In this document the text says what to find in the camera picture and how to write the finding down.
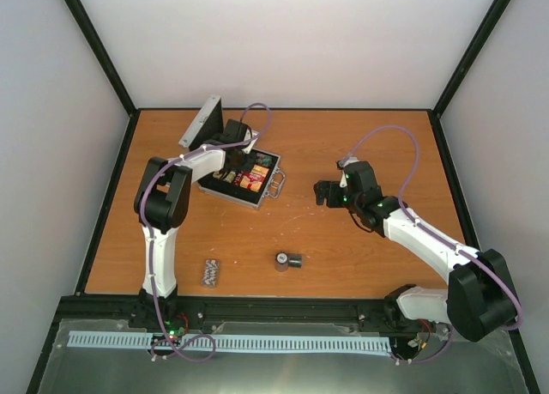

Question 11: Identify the grey chip stack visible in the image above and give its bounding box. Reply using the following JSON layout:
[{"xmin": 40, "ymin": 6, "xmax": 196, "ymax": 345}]
[{"xmin": 274, "ymin": 252, "xmax": 289, "ymax": 272}]

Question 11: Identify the blue white chip stack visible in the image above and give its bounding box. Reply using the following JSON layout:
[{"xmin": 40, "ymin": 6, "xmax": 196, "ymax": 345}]
[{"xmin": 201, "ymin": 259, "xmax": 220, "ymax": 288}]

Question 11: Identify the blue Texas Hold'em card deck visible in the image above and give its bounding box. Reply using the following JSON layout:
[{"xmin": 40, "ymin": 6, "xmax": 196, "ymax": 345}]
[{"xmin": 213, "ymin": 171, "xmax": 236, "ymax": 184}]

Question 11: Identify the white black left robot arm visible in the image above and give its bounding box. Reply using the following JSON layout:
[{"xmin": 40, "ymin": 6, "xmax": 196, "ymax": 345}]
[{"xmin": 134, "ymin": 121, "xmax": 262, "ymax": 328}]

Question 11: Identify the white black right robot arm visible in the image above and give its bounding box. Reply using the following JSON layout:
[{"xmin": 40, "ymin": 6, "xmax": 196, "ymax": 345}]
[{"xmin": 313, "ymin": 158, "xmax": 522, "ymax": 342}]

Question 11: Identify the red card deck box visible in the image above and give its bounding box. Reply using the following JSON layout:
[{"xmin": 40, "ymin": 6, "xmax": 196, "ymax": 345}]
[{"xmin": 238, "ymin": 165, "xmax": 269, "ymax": 192}]

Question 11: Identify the aluminium poker case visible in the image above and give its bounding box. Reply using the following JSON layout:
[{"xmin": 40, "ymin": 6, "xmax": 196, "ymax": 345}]
[{"xmin": 179, "ymin": 95, "xmax": 286, "ymax": 209}]

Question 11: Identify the black chip stack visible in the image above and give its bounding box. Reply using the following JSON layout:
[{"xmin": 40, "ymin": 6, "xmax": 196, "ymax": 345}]
[{"xmin": 287, "ymin": 253, "xmax": 303, "ymax": 268}]

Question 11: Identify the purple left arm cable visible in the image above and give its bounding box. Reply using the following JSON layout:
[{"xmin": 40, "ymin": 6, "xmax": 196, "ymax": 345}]
[{"xmin": 141, "ymin": 102, "xmax": 274, "ymax": 363}]

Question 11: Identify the light blue cable duct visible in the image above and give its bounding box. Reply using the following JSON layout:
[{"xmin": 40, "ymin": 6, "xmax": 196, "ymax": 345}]
[{"xmin": 66, "ymin": 330, "xmax": 391, "ymax": 356}]

